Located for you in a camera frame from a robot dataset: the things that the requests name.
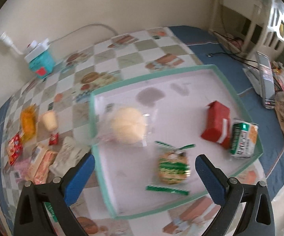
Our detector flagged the dark green snack packet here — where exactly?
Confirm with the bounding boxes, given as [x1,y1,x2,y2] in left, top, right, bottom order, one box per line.
[44,202,58,223]

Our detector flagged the pink snack packet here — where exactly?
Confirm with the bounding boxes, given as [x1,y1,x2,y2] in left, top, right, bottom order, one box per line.
[14,158,34,182]

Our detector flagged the red chip packet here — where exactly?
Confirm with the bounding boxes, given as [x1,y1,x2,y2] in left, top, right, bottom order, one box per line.
[6,132,23,166]

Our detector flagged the orange patterned snack packet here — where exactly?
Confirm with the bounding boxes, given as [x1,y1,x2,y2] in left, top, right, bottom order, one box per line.
[25,144,58,185]

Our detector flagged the orange yellow snack bag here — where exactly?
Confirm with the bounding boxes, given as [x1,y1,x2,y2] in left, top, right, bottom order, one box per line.
[20,104,36,142]

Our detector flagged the small red candy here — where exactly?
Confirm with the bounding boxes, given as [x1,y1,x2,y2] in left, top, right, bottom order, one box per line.
[49,133,59,146]

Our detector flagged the beige printed snack packet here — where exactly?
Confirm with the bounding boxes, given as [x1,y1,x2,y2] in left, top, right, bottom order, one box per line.
[49,136,90,177]

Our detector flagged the jelly cup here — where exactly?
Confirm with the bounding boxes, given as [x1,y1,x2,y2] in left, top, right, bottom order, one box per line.
[41,110,58,132]

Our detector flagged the green orange cracker packet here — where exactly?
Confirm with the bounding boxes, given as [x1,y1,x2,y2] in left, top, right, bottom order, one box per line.
[229,119,259,158]

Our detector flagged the cookie bag with green trim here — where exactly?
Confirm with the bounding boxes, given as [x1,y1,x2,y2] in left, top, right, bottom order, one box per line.
[146,141,196,196]

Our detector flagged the red snack block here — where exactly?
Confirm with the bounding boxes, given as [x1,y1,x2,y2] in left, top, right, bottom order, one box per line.
[201,101,230,150]

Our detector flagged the round bread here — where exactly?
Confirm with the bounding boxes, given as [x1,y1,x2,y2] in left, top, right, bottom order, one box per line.
[97,103,158,147]

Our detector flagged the teal storage box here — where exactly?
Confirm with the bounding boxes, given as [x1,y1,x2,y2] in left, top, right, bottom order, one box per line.
[29,51,56,79]

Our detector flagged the white power strip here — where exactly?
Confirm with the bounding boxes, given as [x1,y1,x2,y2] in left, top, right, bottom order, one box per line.
[24,38,50,63]

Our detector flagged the smartphone on stand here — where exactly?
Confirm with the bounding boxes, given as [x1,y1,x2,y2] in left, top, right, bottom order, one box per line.
[256,52,275,109]

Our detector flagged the teal-rimmed white tray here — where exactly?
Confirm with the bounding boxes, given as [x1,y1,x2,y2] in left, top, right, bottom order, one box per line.
[89,65,263,219]

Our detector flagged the white phone stand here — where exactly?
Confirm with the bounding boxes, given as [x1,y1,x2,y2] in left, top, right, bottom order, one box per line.
[243,66,262,97]

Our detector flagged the white shelf furniture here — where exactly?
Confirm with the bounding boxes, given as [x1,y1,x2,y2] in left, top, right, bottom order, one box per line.
[209,0,284,64]

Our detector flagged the black cable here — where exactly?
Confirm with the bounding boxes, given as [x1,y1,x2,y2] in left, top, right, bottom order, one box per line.
[206,30,260,69]

